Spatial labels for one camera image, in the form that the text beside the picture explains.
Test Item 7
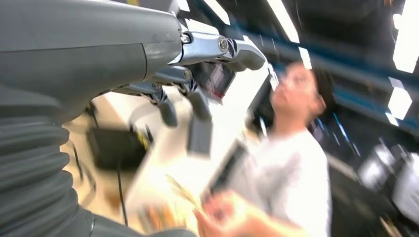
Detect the black handheld phone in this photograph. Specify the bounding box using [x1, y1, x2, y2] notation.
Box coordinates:
[201, 139, 250, 202]

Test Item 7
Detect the person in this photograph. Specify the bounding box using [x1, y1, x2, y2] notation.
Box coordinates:
[193, 61, 337, 237]

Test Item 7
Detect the white desk riser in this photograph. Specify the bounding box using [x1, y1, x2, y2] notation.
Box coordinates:
[126, 62, 279, 227]

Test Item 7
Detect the black box device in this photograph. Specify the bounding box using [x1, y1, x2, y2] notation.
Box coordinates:
[86, 125, 153, 171]

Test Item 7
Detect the ceiling light panel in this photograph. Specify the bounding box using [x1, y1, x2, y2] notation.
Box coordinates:
[386, 77, 414, 121]
[265, 0, 300, 44]
[391, 0, 419, 74]
[202, 0, 232, 27]
[297, 46, 313, 71]

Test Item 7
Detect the black plug cable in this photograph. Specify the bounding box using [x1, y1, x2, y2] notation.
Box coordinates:
[116, 162, 129, 227]

